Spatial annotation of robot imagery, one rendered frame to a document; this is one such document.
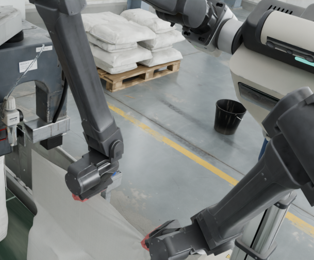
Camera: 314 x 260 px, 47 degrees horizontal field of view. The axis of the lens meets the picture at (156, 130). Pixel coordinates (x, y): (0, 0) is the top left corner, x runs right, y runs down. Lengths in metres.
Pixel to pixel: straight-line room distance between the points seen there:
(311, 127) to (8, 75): 0.85
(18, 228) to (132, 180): 1.11
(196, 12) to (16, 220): 1.33
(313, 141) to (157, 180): 2.39
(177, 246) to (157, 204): 1.84
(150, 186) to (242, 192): 2.17
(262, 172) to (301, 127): 0.10
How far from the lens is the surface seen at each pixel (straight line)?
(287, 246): 2.60
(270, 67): 0.96
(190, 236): 0.73
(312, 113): 0.39
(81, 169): 0.82
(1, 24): 0.99
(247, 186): 0.50
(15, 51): 1.06
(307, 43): 0.75
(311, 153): 0.38
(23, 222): 1.85
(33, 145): 1.88
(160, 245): 0.72
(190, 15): 0.88
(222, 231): 0.65
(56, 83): 1.17
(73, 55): 0.68
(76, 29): 0.67
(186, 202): 2.61
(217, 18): 1.01
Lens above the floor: 1.70
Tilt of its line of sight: 31 degrees down
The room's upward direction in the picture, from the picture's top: 10 degrees clockwise
